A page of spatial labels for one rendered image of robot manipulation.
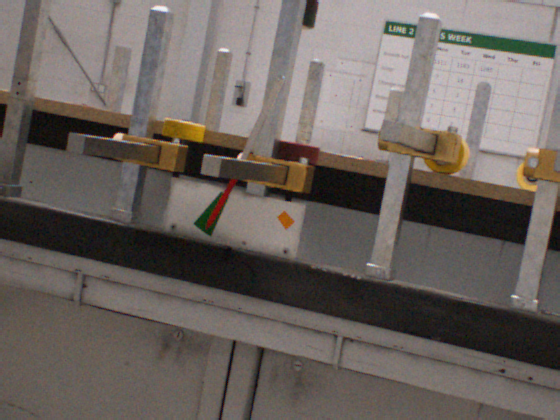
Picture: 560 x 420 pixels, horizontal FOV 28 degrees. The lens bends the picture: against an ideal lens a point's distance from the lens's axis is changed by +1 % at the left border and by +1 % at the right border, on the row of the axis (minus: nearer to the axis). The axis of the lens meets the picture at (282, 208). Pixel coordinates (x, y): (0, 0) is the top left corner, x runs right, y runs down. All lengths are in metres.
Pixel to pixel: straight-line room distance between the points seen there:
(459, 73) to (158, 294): 7.25
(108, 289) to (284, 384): 0.41
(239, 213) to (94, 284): 0.34
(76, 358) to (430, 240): 0.81
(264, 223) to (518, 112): 7.20
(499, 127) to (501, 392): 7.23
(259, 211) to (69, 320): 0.62
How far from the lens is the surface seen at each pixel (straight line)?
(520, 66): 9.13
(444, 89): 9.19
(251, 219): 1.97
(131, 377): 2.37
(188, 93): 9.62
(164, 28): 2.07
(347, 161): 2.10
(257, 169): 1.80
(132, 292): 2.10
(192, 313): 2.06
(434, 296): 1.88
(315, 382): 2.23
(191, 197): 2.02
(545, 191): 1.88
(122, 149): 1.91
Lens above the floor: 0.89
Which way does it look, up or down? 3 degrees down
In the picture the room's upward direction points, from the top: 11 degrees clockwise
